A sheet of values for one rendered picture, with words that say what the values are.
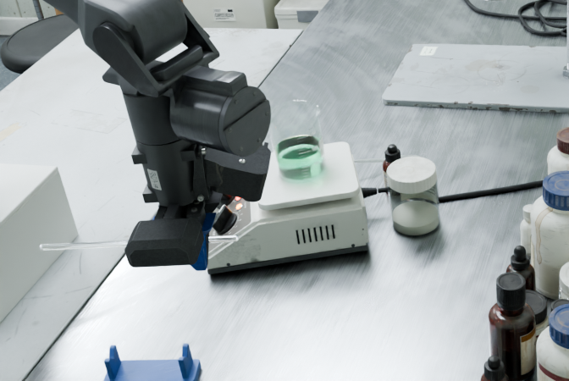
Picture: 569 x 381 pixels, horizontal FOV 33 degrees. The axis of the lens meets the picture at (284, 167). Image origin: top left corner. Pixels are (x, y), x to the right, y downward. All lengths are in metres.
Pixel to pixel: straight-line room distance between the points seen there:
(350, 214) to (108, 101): 0.64
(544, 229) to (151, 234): 0.42
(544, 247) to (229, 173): 0.37
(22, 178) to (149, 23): 0.51
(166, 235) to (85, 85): 0.94
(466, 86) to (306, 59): 0.31
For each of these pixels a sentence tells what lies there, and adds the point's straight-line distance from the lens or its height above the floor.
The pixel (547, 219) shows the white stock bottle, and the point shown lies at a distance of 1.02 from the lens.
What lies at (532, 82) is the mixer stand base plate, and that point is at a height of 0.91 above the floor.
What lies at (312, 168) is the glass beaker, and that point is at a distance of 1.12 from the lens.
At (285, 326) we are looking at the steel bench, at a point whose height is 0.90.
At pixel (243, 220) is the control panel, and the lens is 1.13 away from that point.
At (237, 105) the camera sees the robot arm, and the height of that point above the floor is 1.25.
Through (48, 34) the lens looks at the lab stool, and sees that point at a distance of 2.73.
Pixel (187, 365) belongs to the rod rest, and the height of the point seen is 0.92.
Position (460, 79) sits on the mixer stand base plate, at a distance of 1.50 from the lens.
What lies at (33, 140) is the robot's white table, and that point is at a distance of 1.57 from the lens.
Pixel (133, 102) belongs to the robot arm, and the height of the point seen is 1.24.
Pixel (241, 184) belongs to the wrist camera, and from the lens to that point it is 0.84.
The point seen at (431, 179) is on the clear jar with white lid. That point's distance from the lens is 1.14.
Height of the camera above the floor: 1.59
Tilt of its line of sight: 31 degrees down
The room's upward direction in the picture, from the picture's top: 10 degrees counter-clockwise
